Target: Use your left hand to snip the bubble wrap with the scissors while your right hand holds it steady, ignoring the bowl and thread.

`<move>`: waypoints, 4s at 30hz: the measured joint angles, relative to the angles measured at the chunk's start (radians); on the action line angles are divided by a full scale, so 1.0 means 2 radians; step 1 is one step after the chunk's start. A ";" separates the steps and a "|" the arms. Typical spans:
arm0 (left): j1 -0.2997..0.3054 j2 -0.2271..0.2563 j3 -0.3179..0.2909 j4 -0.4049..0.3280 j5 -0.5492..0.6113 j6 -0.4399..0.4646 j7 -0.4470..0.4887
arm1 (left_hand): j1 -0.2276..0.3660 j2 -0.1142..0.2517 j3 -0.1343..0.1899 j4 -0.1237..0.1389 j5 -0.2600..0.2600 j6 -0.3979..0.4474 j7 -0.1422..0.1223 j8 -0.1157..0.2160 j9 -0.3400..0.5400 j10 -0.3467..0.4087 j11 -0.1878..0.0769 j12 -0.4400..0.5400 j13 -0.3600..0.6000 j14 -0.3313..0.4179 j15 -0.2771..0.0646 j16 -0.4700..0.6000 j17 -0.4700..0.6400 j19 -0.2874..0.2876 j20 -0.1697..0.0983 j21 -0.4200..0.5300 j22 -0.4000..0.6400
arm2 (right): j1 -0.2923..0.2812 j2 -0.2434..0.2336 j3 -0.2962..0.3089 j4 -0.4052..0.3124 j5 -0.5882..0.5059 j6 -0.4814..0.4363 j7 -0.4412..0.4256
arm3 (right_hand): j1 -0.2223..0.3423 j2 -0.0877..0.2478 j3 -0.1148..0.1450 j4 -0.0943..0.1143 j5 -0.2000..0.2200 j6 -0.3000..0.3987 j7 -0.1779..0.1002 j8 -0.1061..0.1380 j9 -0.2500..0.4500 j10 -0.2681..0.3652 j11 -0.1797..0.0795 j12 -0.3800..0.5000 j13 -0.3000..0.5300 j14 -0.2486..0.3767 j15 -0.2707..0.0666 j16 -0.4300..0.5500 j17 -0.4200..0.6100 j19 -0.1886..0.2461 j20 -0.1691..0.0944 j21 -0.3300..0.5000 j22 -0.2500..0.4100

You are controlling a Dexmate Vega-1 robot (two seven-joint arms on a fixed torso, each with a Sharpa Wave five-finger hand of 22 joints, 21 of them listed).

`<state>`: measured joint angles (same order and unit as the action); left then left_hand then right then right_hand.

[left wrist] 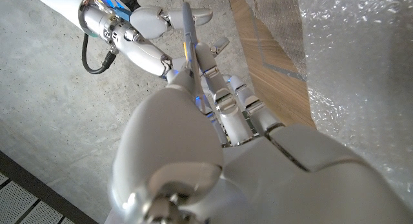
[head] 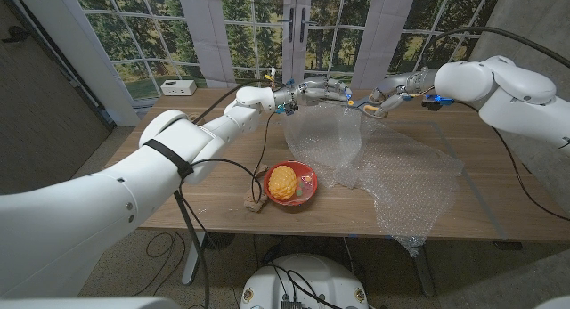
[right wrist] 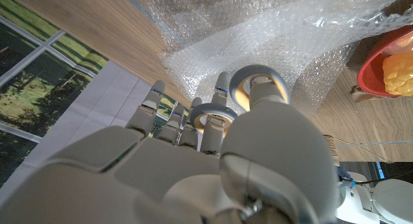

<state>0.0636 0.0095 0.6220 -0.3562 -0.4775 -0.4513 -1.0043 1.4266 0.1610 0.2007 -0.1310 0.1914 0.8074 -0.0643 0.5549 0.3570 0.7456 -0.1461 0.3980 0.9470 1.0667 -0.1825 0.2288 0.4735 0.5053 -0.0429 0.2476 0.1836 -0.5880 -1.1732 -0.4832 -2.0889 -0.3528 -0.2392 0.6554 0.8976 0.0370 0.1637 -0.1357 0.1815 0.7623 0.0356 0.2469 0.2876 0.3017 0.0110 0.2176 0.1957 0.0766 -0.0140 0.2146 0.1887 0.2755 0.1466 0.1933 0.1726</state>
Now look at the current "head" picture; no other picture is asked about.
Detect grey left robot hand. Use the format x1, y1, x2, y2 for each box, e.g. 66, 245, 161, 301
284, 76, 354, 114

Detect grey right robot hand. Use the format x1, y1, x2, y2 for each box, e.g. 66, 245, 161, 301
369, 68, 440, 118

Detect orange grey handled scissors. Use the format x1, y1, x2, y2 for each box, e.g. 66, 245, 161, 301
346, 94, 389, 120

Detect clear bubble wrap sheet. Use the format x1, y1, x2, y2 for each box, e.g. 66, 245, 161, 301
282, 102, 465, 256

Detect red bowl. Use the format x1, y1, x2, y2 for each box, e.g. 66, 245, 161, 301
263, 160, 319, 207

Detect yellow textured toy fruit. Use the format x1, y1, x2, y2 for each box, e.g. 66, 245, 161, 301
267, 165, 298, 201

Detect crumpled beige cloth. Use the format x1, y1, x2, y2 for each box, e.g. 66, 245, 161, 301
242, 162, 271, 213

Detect white power strip box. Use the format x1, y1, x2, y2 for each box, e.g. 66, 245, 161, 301
159, 79, 198, 97

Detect printed forest window backdrop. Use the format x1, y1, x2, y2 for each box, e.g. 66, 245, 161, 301
70, 0, 504, 101

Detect black round ribbed object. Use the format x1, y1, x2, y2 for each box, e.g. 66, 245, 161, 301
203, 232, 236, 251

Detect black flat floor plate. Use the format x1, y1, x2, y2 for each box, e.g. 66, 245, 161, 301
493, 240, 524, 252

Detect grey table leg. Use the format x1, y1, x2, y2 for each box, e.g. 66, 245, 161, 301
411, 246, 436, 297

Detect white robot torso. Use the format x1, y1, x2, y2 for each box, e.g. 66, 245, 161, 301
240, 254, 370, 309

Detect white table leg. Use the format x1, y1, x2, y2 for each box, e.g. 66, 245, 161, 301
181, 232, 207, 286

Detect thin black left wrist cable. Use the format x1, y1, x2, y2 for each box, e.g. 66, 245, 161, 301
189, 111, 275, 204

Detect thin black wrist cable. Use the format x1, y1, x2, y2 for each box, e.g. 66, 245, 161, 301
453, 101, 570, 223
189, 111, 275, 204

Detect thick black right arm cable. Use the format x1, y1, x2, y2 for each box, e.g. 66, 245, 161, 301
419, 26, 570, 69

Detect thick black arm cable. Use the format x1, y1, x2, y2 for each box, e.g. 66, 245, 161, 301
172, 78, 269, 309
419, 26, 570, 69

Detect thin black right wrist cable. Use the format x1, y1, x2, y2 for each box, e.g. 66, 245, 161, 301
453, 101, 570, 223

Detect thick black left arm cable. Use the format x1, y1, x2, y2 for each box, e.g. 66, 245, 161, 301
172, 78, 269, 309

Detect black wall hook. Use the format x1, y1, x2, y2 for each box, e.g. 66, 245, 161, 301
2, 26, 28, 43

